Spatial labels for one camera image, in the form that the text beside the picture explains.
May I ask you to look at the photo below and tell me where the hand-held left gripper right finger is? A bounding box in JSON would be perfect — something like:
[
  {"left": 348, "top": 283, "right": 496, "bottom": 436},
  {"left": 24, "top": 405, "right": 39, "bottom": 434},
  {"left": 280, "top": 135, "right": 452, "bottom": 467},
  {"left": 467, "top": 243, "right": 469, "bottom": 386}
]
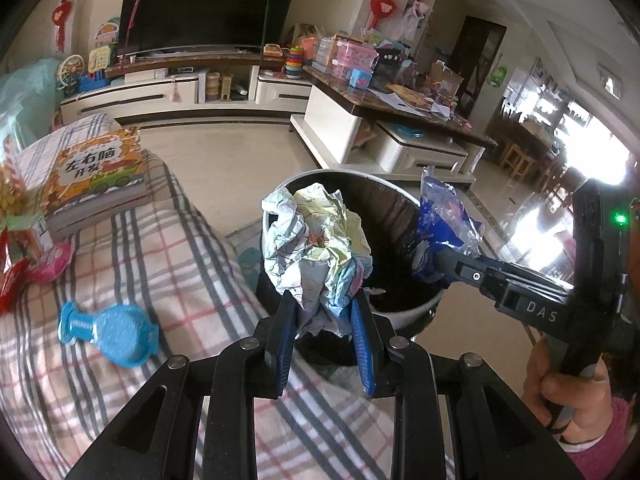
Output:
[{"left": 350, "top": 290, "right": 586, "bottom": 480}]

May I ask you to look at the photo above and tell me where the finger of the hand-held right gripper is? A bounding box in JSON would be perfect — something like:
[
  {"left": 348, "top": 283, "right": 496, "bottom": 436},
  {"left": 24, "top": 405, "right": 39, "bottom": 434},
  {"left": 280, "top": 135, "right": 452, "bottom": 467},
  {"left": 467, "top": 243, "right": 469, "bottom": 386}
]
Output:
[{"left": 434, "top": 249, "right": 502, "bottom": 292}]

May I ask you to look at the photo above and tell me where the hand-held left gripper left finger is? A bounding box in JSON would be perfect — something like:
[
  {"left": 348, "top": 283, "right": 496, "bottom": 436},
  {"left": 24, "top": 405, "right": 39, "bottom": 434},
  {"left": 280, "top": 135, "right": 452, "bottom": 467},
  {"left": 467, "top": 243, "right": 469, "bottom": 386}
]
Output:
[{"left": 65, "top": 290, "right": 301, "bottom": 480}]

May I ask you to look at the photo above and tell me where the blue snack bag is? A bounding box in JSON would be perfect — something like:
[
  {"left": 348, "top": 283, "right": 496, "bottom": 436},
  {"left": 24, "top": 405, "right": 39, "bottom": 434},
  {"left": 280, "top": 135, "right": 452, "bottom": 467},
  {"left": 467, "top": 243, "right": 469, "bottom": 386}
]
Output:
[{"left": 412, "top": 167, "right": 483, "bottom": 286}]

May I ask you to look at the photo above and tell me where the white trash bin black liner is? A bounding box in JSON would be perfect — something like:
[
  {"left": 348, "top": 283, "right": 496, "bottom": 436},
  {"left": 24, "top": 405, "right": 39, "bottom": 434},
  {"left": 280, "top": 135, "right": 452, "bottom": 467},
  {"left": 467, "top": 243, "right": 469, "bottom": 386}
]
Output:
[{"left": 254, "top": 169, "right": 448, "bottom": 366}]

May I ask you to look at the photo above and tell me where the white paper wrapper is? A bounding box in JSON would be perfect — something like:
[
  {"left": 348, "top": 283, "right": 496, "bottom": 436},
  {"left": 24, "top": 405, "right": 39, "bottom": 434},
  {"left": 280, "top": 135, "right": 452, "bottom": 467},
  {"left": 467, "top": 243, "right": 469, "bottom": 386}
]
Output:
[{"left": 261, "top": 183, "right": 375, "bottom": 337}]

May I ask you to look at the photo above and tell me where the light blue plastic toy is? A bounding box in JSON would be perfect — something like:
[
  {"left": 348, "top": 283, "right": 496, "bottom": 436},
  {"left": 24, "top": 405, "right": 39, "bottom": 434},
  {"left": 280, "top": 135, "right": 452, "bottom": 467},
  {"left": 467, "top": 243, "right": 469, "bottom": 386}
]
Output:
[{"left": 57, "top": 301, "right": 161, "bottom": 368}]

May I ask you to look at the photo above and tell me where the pink plastic toy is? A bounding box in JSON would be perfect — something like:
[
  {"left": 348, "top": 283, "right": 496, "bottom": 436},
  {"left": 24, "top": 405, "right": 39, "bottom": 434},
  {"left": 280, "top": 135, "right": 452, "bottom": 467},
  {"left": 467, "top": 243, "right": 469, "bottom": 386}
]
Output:
[{"left": 27, "top": 240, "right": 73, "bottom": 283}]

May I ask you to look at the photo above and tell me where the red orange snack wrapper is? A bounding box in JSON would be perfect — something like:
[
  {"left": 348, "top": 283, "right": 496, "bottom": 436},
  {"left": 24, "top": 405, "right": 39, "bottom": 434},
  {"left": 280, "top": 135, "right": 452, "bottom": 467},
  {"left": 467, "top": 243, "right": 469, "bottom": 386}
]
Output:
[{"left": 0, "top": 240, "right": 31, "bottom": 317}]

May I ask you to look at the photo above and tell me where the person's right forearm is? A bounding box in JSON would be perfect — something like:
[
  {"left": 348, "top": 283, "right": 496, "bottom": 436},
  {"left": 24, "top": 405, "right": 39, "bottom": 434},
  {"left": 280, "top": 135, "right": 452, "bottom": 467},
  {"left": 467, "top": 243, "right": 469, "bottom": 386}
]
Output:
[{"left": 557, "top": 395, "right": 636, "bottom": 480}]

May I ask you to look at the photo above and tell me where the person's right hand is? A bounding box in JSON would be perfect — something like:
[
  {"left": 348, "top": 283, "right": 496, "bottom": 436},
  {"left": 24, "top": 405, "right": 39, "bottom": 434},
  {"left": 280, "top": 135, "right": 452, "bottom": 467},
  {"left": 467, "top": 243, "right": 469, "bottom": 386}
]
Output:
[{"left": 522, "top": 335, "right": 616, "bottom": 443}]

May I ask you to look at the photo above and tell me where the teal cartoon floor mat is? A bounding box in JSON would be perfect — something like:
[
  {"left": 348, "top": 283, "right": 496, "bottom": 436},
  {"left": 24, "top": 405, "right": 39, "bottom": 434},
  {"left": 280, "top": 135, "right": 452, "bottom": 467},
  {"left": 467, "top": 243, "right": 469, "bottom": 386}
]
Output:
[{"left": 235, "top": 230, "right": 266, "bottom": 291}]

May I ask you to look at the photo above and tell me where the wooden stool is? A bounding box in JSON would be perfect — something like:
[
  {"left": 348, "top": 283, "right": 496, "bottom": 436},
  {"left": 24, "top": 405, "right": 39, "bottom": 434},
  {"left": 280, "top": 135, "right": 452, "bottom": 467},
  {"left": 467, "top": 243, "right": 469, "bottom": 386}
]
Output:
[{"left": 497, "top": 140, "right": 536, "bottom": 178}]

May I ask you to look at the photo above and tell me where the checkered tablecloth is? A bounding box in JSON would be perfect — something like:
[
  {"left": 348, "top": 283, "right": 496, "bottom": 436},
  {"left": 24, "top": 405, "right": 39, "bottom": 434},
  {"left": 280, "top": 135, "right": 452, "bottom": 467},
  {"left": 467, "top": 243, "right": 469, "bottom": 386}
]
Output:
[{"left": 0, "top": 112, "right": 451, "bottom": 480}]

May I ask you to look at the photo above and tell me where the patterned yellow tray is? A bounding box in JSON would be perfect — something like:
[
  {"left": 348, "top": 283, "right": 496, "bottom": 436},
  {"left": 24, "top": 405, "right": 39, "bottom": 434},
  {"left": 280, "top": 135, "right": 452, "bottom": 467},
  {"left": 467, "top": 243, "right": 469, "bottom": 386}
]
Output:
[{"left": 385, "top": 82, "right": 433, "bottom": 111}]

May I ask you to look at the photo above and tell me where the white paper sheet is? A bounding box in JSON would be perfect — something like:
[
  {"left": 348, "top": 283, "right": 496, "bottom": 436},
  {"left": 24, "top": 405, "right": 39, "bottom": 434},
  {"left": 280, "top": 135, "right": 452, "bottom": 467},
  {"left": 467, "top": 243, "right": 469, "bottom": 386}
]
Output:
[{"left": 372, "top": 91, "right": 416, "bottom": 109}]

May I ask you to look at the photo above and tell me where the square ceiling downlight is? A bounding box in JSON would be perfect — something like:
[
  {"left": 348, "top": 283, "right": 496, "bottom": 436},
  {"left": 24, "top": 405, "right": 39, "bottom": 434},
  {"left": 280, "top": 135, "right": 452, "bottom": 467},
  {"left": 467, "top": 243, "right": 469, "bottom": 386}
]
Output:
[{"left": 597, "top": 67, "right": 626, "bottom": 98}]

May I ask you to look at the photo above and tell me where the brown cardboard box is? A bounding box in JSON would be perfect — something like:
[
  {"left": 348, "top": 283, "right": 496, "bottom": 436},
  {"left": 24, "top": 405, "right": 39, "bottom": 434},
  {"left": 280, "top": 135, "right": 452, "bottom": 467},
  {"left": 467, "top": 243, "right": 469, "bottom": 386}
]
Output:
[{"left": 432, "top": 60, "right": 463, "bottom": 96}]

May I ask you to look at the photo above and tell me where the dark wooden door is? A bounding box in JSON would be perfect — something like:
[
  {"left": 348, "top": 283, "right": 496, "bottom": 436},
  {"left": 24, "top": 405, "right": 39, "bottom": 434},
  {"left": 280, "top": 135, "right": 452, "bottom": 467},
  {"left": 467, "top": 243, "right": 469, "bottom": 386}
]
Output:
[{"left": 452, "top": 16, "right": 506, "bottom": 126}]

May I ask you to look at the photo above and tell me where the marble top coffee table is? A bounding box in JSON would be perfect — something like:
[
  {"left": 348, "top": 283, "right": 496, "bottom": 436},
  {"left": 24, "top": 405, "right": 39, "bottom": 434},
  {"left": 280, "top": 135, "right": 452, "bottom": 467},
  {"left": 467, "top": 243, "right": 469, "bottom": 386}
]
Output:
[{"left": 290, "top": 62, "right": 498, "bottom": 186}]

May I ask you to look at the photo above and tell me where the pink storage box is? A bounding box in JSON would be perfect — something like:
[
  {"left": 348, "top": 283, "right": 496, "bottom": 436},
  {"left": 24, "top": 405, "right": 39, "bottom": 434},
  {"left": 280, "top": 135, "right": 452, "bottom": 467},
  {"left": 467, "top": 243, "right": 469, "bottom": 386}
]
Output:
[{"left": 332, "top": 40, "right": 378, "bottom": 78}]

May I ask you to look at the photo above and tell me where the orange children's book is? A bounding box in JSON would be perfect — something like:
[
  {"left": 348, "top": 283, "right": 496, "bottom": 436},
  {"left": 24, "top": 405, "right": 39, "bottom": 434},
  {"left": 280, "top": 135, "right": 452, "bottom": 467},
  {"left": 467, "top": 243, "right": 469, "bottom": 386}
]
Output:
[{"left": 40, "top": 127, "right": 151, "bottom": 238}]

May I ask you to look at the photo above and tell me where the stacking rings toy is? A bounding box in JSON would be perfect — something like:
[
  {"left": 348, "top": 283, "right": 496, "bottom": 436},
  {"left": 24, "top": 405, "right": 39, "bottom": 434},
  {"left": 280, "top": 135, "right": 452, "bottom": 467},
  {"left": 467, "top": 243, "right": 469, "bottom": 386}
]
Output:
[{"left": 285, "top": 46, "right": 305, "bottom": 79}]

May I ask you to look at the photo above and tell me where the white television stand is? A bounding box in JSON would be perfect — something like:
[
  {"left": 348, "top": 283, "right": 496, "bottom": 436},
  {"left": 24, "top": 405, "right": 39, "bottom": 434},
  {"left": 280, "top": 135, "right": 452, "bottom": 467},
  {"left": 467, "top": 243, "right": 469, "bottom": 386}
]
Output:
[{"left": 60, "top": 45, "right": 313, "bottom": 118}]

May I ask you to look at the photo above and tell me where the green toy telephone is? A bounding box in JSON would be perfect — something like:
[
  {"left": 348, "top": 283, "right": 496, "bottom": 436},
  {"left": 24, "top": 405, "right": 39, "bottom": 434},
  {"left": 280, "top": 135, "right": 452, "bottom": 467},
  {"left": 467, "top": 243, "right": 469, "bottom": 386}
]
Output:
[{"left": 89, "top": 46, "right": 112, "bottom": 73}]

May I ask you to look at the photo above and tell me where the toy ferris wheel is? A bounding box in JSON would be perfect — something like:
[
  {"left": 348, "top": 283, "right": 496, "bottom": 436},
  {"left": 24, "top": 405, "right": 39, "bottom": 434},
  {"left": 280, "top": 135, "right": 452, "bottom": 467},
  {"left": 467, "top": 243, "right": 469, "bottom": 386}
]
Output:
[{"left": 56, "top": 54, "right": 83, "bottom": 93}]

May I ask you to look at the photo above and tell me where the black flat television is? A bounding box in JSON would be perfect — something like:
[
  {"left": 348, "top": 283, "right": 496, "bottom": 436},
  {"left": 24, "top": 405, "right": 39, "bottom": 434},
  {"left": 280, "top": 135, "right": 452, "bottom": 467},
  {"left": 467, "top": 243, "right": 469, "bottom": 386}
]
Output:
[{"left": 117, "top": 0, "right": 293, "bottom": 56}]

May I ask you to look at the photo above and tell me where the pink toy house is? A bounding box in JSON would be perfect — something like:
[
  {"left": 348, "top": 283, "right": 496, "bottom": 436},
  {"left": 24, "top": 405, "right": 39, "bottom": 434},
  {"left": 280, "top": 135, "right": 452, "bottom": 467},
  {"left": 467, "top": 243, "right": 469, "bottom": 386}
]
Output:
[{"left": 94, "top": 20, "right": 121, "bottom": 48}]

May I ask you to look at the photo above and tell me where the red thin pole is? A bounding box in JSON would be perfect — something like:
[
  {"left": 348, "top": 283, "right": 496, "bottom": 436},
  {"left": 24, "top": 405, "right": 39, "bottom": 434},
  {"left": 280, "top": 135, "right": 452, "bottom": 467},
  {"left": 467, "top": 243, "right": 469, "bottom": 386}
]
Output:
[{"left": 125, "top": 0, "right": 151, "bottom": 53}]

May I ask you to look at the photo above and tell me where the teal covered sofa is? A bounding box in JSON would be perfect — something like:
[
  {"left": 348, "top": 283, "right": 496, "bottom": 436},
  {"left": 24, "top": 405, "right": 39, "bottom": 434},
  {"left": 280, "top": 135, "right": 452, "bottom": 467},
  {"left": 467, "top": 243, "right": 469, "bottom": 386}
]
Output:
[{"left": 0, "top": 57, "right": 68, "bottom": 131}]

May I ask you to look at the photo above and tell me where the pink wall hanging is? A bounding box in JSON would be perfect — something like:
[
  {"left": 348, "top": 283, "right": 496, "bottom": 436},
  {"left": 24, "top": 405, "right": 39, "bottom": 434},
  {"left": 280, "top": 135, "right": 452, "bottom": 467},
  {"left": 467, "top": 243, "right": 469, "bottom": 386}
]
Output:
[{"left": 400, "top": 0, "right": 431, "bottom": 41}]

